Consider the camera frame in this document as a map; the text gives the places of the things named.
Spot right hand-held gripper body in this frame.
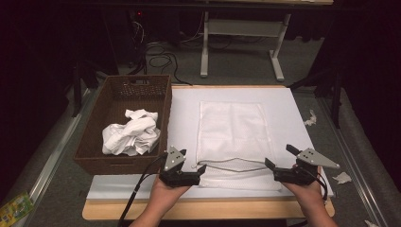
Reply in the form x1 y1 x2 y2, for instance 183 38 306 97
273 148 341 186

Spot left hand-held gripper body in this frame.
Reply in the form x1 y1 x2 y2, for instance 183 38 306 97
158 145 201 189

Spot white cloth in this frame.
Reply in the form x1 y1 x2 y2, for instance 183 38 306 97
101 108 162 157

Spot brown wicker basket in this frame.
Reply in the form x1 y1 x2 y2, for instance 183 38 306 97
73 74 173 176

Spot person's right hand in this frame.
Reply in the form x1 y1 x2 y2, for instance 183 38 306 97
281 164 326 211

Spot person's left hand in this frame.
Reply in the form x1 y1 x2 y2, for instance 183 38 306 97
150 174 192 207

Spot white foam board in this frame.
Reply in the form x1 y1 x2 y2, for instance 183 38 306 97
86 85 335 201

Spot black metal stand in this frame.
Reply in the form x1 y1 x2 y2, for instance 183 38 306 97
288 67 345 130
71 61 99 118

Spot green printed packet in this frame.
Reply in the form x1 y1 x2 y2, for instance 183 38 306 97
0 190 35 226

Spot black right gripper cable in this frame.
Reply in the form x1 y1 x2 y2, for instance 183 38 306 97
310 169 329 202

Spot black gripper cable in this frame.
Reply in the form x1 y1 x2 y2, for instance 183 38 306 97
116 152 168 227
310 169 329 202

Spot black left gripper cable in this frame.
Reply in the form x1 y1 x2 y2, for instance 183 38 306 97
116 152 168 227

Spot aluminium floor rail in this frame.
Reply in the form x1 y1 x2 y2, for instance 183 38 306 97
315 94 387 227
12 86 102 227

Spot black floor cables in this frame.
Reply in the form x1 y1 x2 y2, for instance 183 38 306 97
127 20 193 87

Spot white metal desk frame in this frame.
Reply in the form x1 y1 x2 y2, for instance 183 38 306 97
200 10 293 83

